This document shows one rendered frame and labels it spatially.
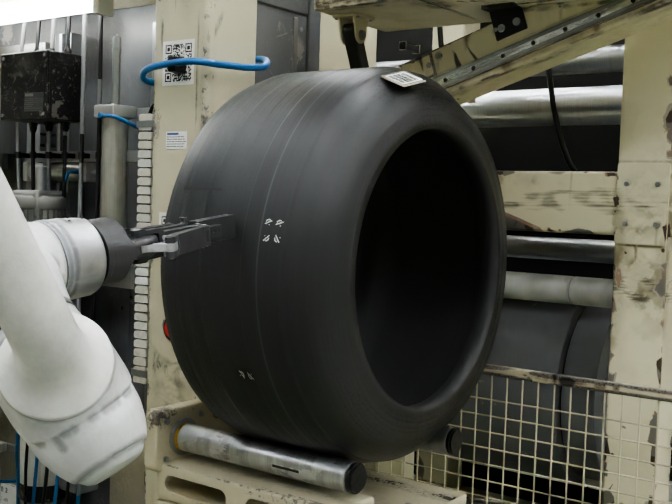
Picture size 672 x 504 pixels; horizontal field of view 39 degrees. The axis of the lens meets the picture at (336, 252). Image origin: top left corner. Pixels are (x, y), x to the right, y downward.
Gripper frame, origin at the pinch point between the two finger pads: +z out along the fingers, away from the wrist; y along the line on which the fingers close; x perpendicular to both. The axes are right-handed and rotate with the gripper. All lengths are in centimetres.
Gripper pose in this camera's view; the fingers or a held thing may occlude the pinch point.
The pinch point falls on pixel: (212, 229)
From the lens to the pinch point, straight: 120.4
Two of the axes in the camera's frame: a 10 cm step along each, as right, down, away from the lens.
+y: -8.1, -0.6, 5.9
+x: 0.5, 9.9, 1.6
